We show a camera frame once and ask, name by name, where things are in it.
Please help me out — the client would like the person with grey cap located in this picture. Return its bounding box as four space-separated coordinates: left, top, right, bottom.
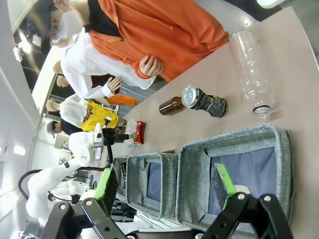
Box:
46 120 83 139

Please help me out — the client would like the orange sleeved forearm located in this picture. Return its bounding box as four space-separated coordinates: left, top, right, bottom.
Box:
105 94 139 107

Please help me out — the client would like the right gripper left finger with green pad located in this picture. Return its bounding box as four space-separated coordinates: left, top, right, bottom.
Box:
44 166 131 239

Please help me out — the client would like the hand of orange jacket person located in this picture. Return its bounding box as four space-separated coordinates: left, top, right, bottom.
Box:
139 55 164 77

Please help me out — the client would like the large clear plastic bottle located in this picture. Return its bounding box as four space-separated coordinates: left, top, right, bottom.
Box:
228 30 278 120

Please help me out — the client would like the crushed clear plastic bottle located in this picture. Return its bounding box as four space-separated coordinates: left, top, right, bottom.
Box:
124 119 138 148

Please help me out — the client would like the person in white coat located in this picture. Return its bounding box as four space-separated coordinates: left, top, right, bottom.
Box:
39 0 157 99

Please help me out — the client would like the black patterned drink can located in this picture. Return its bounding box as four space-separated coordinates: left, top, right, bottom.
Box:
181 85 228 119

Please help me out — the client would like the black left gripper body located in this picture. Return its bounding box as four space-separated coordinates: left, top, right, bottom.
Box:
103 128 130 145

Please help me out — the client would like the brown glass bottle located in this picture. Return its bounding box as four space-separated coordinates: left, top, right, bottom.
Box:
159 96 186 117

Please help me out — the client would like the large grey fabric basket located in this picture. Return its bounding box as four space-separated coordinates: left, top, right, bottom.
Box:
175 123 297 230

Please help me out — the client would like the black robot cable hose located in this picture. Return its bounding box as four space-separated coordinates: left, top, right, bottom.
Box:
18 168 43 201

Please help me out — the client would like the hand of white coat person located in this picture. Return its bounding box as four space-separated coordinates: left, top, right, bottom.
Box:
107 77 122 96

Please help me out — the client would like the crushed red can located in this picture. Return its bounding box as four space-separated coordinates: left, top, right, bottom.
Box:
133 120 147 145

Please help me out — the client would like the person in orange jacket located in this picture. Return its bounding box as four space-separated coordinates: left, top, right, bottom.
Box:
84 0 230 83

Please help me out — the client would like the person in yellow jacket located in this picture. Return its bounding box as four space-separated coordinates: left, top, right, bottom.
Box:
59 99 120 132

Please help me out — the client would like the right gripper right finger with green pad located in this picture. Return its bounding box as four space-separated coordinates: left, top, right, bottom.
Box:
204 163 295 239

